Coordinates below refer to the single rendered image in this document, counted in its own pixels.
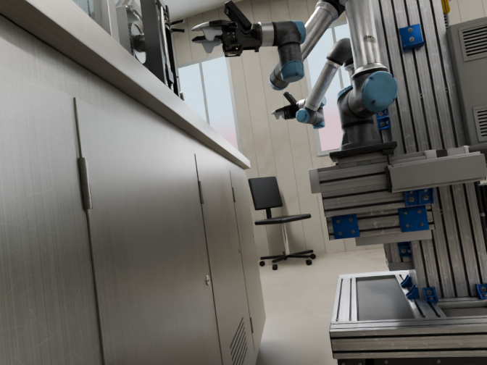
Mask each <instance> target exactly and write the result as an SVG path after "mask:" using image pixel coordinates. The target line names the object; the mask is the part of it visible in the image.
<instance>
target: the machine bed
mask: <svg viewBox="0 0 487 365"><path fill-rule="evenodd" d="M0 15H1V16H3V17H5V18H6V19H8V20H9V21H11V22H13V23H14V24H16V25H17V26H19V27H20V28H22V29H23V30H25V31H27V32H28V33H29V34H31V35H33V36H35V37H36V38H38V39H39V40H41V41H43V42H44V43H46V44H47V45H49V46H50V47H52V48H53V49H55V50H57V51H58V52H60V53H61V54H63V55H65V56H66V57H68V58H69V59H71V60H73V61H74V62H76V63H77V64H79V65H80V66H82V67H84V68H85V69H87V70H88V71H90V72H92V73H93V74H95V75H96V76H98V77H100V78H101V79H102V80H104V81H106V82H107V83H109V84H110V85H112V86H114V87H115V88H117V89H118V90H120V91H122V92H123V93H125V94H126V95H128V96H129V97H131V98H133V99H134V100H136V101H137V102H139V103H140V104H142V105H144V106H145V107H147V108H148V109H150V110H152V111H153V112H155V113H156V114H158V115H159V116H161V117H163V118H164V119H166V120H167V121H169V122H171V123H172V124H174V125H175V126H177V127H179V128H180V129H181V130H183V131H185V132H186V133H188V134H189V135H191V136H193V137H194V138H196V139H197V140H199V141H201V142H202V143H204V144H205V145H207V146H209V147H210V148H212V149H213V150H215V151H216V152H218V153H219V154H221V155H223V156H224V157H226V158H227V159H229V160H231V161H232V162H234V163H235V164H237V165H238V166H240V167H242V168H243V169H251V165H250V161H249V160H248V159H247V158H246V157H245V156H244V155H243V154H241V153H240V152H239V151H238V150H237V149H236V148H235V147H233V146H232V145H231V144H230V143H229V142H228V141H227V140H226V139H224V138H223V137H222V136H221V134H219V133H218V132H217V131H216V130H215V129H214V128H213V127H211V126H210V125H209V124H208V123H207V122H206V121H204V120H203V119H202V118H201V117H200V116H199V115H198V114H197V113H196V112H195V111H194V110H193V109H192V108H191V107H189V106H188V105H187V104H186V103H185V102H184V101H182V100H181V99H180V98H179V97H178V96H177V95H176V94H174V93H173V92H172V91H171V90H170V89H169V88H168V87H167V86H166V85H165V84H164V83H163V82H162V81H160V80H159V79H158V78H157V77H156V76H155V75H153V74H152V73H151V72H150V71H149V70H148V69H147V68H146V67H144V66H143V65H142V64H141V63H140V62H139V61H138V60H137V59H136V58H135V57H134V56H133V55H132V54H130V53H129V52H128V51H127V50H126V49H125V48H123V47H122V46H121V45H120V44H119V43H118V42H117V41H116V40H115V39H114V38H113V37H112V36H111V35H109V34H108V33H107V32H106V31H105V30H104V29H103V28H101V27H100V26H99V25H98V24H97V23H96V22H95V21H93V20H92V19H91V18H90V17H89V16H88V15H87V14H86V13H85V12H84V11H83V10H82V9H81V8H79V7H78V6H77V5H76V4H75V3H74V2H73V1H71V0H0Z"/></svg>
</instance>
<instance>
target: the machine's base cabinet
mask: <svg viewBox="0 0 487 365"><path fill-rule="evenodd" d="M265 320H266V316H265V306H264V300H263V294H262V285H261V280H260V274H259V265H258V258H257V249H256V243H255V238H254V228H253V222H252V217H251V207H250V202H249V192H248V187H247V181H246V171H245V169H243V168H242V167H240V166H238V165H237V164H235V163H234V162H232V161H231V160H229V159H227V158H226V157H224V156H223V155H221V154H219V153H218V152H216V151H215V150H213V149H212V148H210V147H209V146H207V145H205V144H204V143H202V142H201V141H199V140H197V139H196V138H194V137H193V136H191V135H189V134H188V133H186V132H185V131H183V130H181V129H180V128H179V127H177V126H175V125H174V124H172V123H171V122H169V121H167V120H166V119H164V118H163V117H161V116H159V115H158V114H156V113H155V112H153V111H152V110H150V109H148V108H147V107H145V106H144V105H142V104H140V103H139V102H137V101H136V100H134V99H133V98H131V97H129V96H128V95H126V94H125V93H123V92H122V91H120V90H118V89H117V88H115V87H114V86H112V85H110V84H109V83H107V82H106V81H104V80H102V79H101V78H100V77H98V76H96V75H95V74H93V73H92V72H90V71H88V70H87V69H85V68H84V67H82V66H80V65H79V64H77V63H76V62H74V61H73V60H71V59H69V58H68V57H66V56H65V55H63V54H61V53H60V52H58V51H57V50H55V49H53V48H52V47H50V46H49V45H47V44H46V43H44V42H43V41H41V40H39V39H38V38H36V37H35V36H33V35H31V34H29V33H28V32H27V31H25V30H23V29H22V28H20V27H19V26H17V25H16V24H14V23H13V22H11V21H9V20H8V19H6V18H5V17H3V16H1V15H0V365H256V362H257V356H258V352H259V347H260V343H261V339H262V333H263V329H264V326H265Z"/></svg>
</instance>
